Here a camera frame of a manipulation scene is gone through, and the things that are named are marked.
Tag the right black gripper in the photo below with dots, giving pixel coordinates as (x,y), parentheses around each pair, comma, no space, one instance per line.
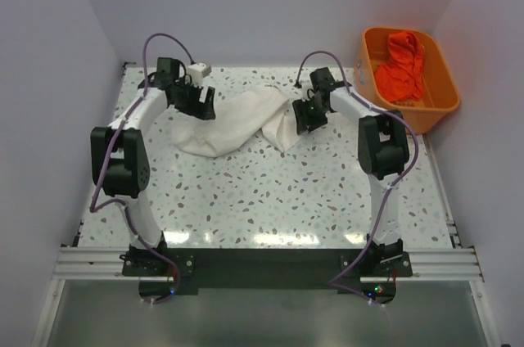
(303,119)

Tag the orange t shirt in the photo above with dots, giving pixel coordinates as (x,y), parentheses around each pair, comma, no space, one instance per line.
(400,77)

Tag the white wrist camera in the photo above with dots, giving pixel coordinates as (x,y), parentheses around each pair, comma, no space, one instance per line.
(197,73)
(305,88)

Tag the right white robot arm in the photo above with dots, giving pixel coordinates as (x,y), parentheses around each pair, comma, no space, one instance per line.
(382,153)

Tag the aluminium frame rail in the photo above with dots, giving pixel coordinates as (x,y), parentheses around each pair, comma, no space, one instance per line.
(457,264)

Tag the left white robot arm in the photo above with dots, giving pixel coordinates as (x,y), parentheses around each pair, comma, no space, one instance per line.
(120,166)

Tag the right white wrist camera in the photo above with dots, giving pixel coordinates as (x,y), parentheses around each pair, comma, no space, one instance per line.
(305,88)

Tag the orange plastic basket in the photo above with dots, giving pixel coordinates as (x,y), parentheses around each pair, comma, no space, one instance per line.
(439,97)

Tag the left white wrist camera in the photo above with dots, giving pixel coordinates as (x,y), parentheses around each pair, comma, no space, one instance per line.
(197,73)

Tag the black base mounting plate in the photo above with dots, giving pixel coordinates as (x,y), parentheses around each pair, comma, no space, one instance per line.
(187,271)

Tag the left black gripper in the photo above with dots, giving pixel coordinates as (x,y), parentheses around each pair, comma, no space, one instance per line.
(203,110)

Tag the white coca-cola t shirt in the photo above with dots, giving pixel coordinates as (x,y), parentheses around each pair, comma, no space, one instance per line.
(263,108)

